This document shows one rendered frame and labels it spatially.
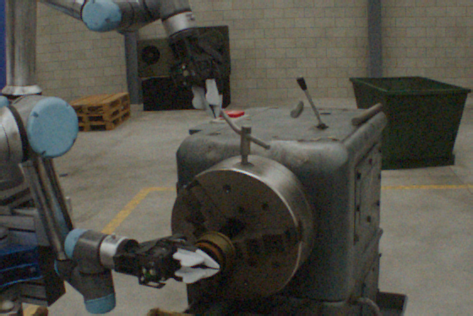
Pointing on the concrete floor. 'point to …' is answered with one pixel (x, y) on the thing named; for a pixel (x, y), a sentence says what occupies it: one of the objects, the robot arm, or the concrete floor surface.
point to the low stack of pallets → (101, 110)
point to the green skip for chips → (414, 118)
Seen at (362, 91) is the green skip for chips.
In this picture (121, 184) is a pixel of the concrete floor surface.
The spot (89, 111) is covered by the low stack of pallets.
